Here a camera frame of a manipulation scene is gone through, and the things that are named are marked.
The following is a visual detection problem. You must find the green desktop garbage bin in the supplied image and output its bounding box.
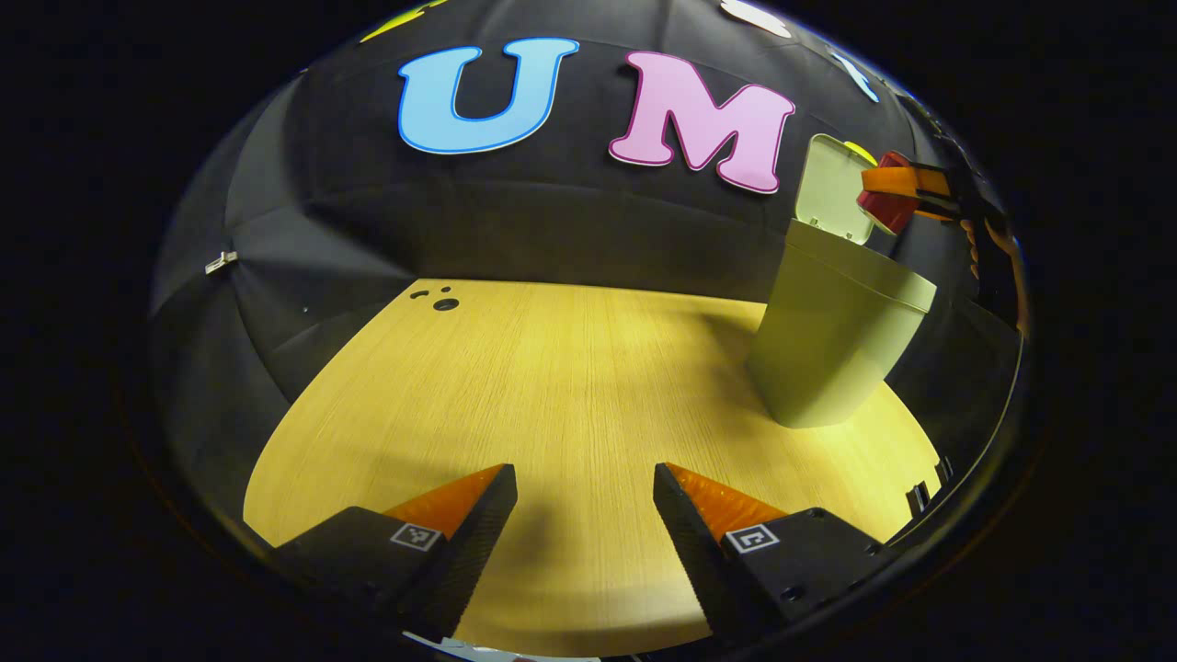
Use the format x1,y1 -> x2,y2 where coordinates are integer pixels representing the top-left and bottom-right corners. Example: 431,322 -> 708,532
745,133 -> 939,430

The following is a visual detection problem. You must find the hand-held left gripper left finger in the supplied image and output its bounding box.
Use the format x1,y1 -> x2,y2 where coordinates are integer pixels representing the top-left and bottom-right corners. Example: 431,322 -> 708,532
271,462 -> 519,642

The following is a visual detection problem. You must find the black backdrop cloth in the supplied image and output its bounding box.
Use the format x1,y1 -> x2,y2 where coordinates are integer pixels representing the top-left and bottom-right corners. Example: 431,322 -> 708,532
152,0 -> 1026,516

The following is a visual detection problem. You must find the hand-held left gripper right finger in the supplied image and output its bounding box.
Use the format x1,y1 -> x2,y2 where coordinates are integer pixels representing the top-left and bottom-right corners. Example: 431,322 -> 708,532
653,462 -> 888,649

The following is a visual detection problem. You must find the red pop can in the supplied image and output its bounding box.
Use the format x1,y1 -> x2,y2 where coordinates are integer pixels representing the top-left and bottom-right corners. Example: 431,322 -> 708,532
857,152 -> 920,235

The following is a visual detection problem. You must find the wooden desktop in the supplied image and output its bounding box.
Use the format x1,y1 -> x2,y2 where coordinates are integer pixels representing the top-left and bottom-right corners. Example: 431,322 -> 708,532
244,279 -> 943,658

